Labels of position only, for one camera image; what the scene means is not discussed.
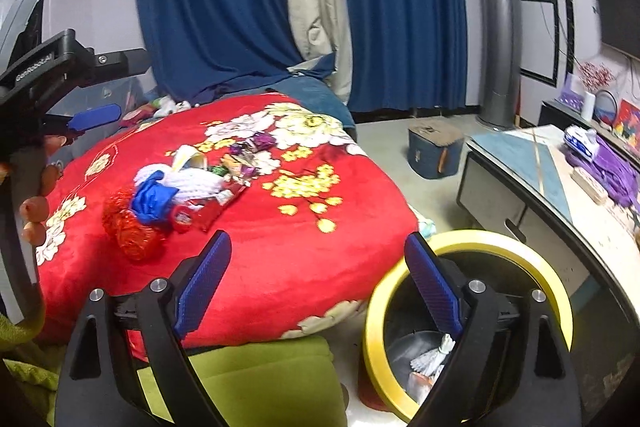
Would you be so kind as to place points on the red floral blanket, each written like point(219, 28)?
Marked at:
point(300, 257)

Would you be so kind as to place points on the green candy wrapper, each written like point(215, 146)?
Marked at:
point(216, 171)

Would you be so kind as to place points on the red berry decoration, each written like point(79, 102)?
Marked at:
point(595, 74)

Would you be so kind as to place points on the red snack wrapper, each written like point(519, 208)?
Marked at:
point(210, 217)

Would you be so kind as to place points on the low white table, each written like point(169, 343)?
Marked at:
point(520, 157)

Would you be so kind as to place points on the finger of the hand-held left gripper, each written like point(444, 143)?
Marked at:
point(120, 62)
point(95, 117)

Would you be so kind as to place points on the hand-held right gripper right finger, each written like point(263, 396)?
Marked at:
point(430, 287)

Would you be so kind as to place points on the colourful picture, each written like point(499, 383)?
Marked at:
point(627, 122)

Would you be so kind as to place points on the blue white tissue pack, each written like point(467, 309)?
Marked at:
point(580, 142)

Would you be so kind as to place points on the red round jelly cup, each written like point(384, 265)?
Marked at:
point(181, 219)

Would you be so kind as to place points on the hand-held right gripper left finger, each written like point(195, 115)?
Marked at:
point(205, 287)

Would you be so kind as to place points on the yellow rimmed trash bin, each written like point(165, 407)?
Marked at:
point(500, 239)

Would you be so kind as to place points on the green cushion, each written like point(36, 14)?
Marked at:
point(280, 382)

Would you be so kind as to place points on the white cup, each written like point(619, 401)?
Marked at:
point(587, 106)

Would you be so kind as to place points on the blue plastic bag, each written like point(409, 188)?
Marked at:
point(150, 202)

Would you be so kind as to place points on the person's left hand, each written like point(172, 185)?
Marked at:
point(36, 209)

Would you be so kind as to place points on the silver tower air conditioner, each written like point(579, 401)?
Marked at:
point(497, 32)

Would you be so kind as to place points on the red mesh bag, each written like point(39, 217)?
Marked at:
point(135, 237)

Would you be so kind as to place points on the blue pillow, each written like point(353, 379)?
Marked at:
point(320, 97)

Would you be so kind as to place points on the white plush toy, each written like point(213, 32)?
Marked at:
point(170, 108)

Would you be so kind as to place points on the purple cloth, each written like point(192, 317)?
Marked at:
point(615, 177)

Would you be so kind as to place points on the dark television cabinet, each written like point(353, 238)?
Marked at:
point(552, 112)

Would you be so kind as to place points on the white shuttlecock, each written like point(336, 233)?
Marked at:
point(434, 354)

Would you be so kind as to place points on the black television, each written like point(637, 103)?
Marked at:
point(620, 7)

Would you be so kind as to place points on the purple box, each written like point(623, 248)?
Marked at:
point(570, 96)

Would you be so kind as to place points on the blue storage box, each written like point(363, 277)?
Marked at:
point(430, 157)

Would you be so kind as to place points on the beige power strip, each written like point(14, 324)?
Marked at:
point(590, 184)

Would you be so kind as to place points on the pastel striped cloth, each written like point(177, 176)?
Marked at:
point(425, 223)

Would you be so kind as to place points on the purple snack packet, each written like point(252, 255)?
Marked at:
point(260, 141)

